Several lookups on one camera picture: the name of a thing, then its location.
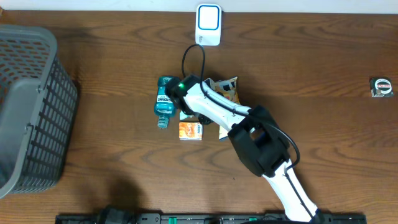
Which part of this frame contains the light teal small packet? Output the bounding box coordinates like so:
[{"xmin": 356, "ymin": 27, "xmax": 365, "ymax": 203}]
[{"xmin": 179, "ymin": 111, "xmax": 194, "ymax": 121}]

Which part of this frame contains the teal mouthwash bottle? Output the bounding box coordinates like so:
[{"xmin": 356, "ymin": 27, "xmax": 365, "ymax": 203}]
[{"xmin": 154, "ymin": 76, "xmax": 177, "ymax": 129}]

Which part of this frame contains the orange tissue pack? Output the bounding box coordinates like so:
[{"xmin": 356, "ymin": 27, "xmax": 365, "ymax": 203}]
[{"xmin": 178, "ymin": 122, "xmax": 203, "ymax": 141}]

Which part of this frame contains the yellow snack bag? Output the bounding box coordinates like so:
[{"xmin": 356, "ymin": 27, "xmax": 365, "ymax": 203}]
[{"xmin": 203, "ymin": 76, "xmax": 242, "ymax": 141}]

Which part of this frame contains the green round-label packet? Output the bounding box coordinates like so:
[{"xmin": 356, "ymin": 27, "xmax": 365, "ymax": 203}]
[{"xmin": 369, "ymin": 77, "xmax": 394, "ymax": 98}]

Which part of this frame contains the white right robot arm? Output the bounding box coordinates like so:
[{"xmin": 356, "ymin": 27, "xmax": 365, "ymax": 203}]
[{"xmin": 165, "ymin": 75, "xmax": 319, "ymax": 223}]

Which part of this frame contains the white barcode scanner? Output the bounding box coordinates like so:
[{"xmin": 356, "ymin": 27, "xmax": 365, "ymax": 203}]
[{"xmin": 195, "ymin": 3, "xmax": 222, "ymax": 46}]

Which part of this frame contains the grey plastic shopping basket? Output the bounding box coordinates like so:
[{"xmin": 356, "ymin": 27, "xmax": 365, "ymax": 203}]
[{"xmin": 1, "ymin": 24, "xmax": 79, "ymax": 197}]

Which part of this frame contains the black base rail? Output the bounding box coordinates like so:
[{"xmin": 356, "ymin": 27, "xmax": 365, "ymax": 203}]
[{"xmin": 55, "ymin": 212, "xmax": 368, "ymax": 224}]

